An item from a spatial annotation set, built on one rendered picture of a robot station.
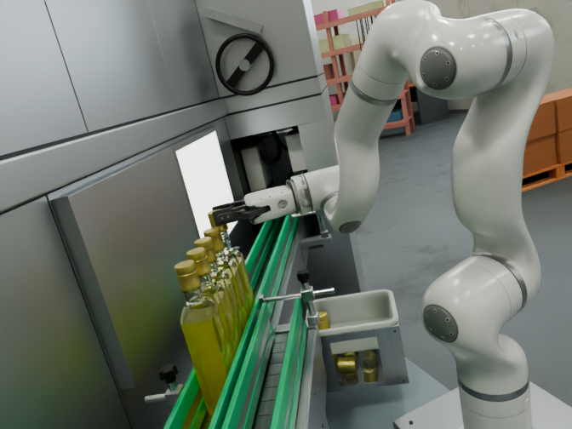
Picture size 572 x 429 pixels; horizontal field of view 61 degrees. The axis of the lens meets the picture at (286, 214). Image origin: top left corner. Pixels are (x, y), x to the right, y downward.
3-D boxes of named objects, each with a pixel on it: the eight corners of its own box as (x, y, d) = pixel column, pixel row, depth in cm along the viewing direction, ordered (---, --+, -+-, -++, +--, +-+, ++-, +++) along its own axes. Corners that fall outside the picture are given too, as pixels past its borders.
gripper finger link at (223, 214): (248, 221, 99) (215, 230, 98) (247, 217, 102) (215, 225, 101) (244, 207, 98) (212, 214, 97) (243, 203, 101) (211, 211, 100)
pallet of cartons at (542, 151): (615, 160, 512) (612, 83, 490) (518, 197, 468) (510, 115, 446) (536, 155, 601) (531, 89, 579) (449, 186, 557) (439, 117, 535)
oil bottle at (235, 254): (239, 332, 113) (216, 248, 107) (263, 328, 112) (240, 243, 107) (235, 345, 108) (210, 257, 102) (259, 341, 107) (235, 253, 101)
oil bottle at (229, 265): (235, 346, 108) (210, 257, 102) (259, 342, 107) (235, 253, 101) (229, 360, 102) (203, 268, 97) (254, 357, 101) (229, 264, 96)
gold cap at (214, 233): (210, 248, 100) (205, 228, 99) (226, 245, 99) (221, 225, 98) (206, 254, 97) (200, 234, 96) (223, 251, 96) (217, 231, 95)
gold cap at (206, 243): (202, 259, 95) (196, 237, 93) (220, 255, 94) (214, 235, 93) (197, 265, 91) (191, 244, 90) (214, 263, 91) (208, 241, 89)
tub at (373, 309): (314, 328, 132) (307, 300, 130) (397, 317, 128) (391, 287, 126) (310, 366, 116) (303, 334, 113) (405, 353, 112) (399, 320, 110)
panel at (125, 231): (232, 224, 167) (207, 127, 158) (241, 222, 167) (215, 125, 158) (119, 389, 82) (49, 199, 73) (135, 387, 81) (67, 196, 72)
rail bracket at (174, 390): (163, 429, 86) (140, 364, 82) (199, 425, 85) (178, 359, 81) (155, 445, 82) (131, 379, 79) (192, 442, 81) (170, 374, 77)
